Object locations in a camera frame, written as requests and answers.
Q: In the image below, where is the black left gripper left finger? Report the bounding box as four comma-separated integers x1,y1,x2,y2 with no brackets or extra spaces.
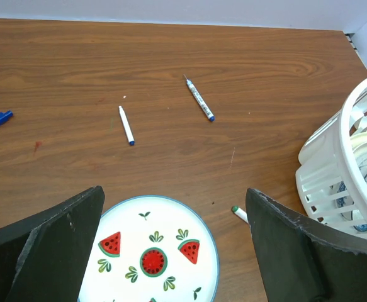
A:
0,186,105,301

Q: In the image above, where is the green-end white pen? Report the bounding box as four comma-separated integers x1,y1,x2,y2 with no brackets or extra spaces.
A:
231,206,248,223

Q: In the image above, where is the white plastic basket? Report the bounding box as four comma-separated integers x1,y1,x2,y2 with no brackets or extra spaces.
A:
295,79,367,239

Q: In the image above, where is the watermelon pattern plate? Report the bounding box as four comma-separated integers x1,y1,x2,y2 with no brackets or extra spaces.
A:
78,195,220,301

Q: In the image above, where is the plain white blue-end pen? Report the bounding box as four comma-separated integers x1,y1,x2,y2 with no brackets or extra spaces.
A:
118,106,135,146

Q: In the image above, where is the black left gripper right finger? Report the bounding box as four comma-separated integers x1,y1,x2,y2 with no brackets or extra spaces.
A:
246,188,367,301

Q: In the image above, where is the white pen with printed text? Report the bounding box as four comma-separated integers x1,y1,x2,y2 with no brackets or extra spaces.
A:
184,75,215,122

